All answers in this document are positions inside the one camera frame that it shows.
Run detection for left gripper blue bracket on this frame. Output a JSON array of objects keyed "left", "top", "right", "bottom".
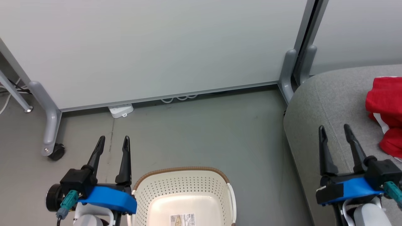
[{"left": 46, "top": 136, "right": 138, "bottom": 226}]

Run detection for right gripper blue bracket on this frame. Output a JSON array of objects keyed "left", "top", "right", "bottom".
[{"left": 316, "top": 124, "right": 385, "bottom": 207}]

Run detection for red and white garment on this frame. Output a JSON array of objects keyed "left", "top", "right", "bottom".
[{"left": 365, "top": 76, "right": 402, "bottom": 162}]

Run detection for white perforated laundry basket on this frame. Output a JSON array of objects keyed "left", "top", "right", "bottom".
[{"left": 127, "top": 166, "right": 236, "bottom": 226}]

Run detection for printed basket label sticker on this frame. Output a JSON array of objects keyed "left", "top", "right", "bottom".
[{"left": 170, "top": 213, "right": 196, "bottom": 226}]

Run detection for white power strip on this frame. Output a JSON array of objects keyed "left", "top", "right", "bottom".
[{"left": 108, "top": 104, "right": 134, "bottom": 119}]

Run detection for black caster wheel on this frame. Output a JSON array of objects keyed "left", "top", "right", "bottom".
[{"left": 48, "top": 143, "right": 65, "bottom": 161}]

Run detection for grey fabric sofa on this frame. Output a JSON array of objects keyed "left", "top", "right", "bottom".
[{"left": 283, "top": 64, "right": 402, "bottom": 226}]

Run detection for grey partition leg with caster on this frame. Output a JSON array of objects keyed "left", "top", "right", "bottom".
[{"left": 28, "top": 81, "right": 62, "bottom": 156}]

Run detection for thin grey metal leg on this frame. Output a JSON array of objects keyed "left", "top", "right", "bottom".
[{"left": 0, "top": 70, "right": 33, "bottom": 113}]

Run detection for wide white partition panel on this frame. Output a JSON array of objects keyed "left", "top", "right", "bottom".
[{"left": 0, "top": 0, "right": 309, "bottom": 112}]

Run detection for narrow white partition panel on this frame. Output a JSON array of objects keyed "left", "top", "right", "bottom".
[{"left": 309, "top": 0, "right": 402, "bottom": 76}]

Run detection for right black cable teal plug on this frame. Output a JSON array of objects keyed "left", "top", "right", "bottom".
[{"left": 383, "top": 181, "right": 402, "bottom": 209}]

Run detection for white looped cable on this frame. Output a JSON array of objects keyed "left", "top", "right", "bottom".
[{"left": 161, "top": 94, "right": 198, "bottom": 103}]

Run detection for black floor cables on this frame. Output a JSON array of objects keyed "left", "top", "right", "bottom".
[{"left": 0, "top": 78, "right": 32, "bottom": 95}]

